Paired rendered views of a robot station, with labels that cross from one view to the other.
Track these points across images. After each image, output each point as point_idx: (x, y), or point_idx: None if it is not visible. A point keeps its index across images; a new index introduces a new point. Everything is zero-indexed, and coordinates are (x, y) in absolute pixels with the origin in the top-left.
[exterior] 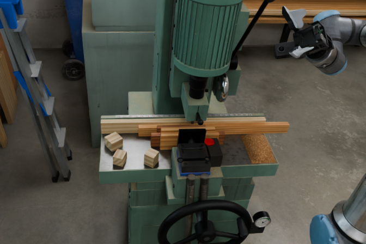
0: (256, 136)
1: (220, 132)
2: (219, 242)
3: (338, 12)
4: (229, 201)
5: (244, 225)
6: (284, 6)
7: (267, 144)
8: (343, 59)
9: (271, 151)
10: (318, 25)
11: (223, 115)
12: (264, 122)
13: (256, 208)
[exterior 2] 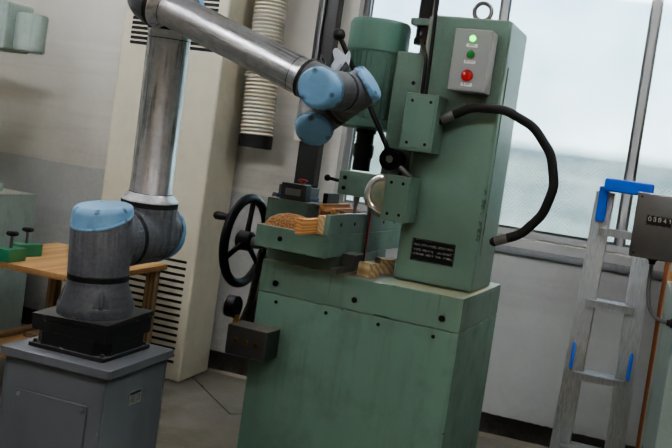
0: (302, 216)
1: (326, 211)
2: (244, 320)
3: (357, 67)
4: (245, 198)
5: (221, 212)
6: (348, 51)
7: (285, 215)
8: (300, 110)
9: (275, 217)
10: (318, 60)
11: (350, 213)
12: (317, 218)
13: (252, 326)
